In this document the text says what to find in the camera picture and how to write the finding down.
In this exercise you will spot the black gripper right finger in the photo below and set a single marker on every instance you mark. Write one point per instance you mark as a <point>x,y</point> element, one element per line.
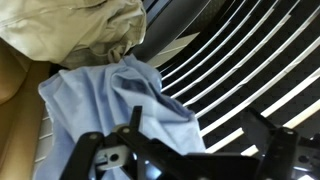
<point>280,150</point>

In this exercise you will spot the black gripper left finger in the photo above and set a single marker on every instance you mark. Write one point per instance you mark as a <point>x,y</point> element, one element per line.
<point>100,156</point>

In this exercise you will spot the light blue shirt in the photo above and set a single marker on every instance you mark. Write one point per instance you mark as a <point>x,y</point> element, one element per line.
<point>110,103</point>

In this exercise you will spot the open cardboard box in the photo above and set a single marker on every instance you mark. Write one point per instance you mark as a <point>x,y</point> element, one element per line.
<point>16,110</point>

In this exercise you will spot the beige grey cloth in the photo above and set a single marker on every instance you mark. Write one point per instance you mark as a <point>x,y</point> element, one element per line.
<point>66,26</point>

